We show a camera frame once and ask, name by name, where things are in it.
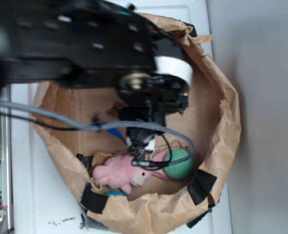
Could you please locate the green textured ball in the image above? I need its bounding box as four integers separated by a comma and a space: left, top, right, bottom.
164, 149, 193, 180

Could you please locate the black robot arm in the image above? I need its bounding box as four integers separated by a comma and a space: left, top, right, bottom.
0, 0, 192, 152

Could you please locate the pink plush bunny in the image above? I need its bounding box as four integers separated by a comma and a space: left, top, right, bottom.
92, 155, 170, 195

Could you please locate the grey braided cable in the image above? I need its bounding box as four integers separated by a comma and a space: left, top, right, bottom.
0, 98, 195, 167

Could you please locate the crumpled brown paper bag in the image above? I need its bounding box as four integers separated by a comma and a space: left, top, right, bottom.
34, 14, 241, 234

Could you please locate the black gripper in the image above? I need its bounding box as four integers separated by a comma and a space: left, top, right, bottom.
116, 73, 191, 152

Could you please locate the black cable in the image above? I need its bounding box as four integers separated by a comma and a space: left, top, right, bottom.
0, 111, 173, 169

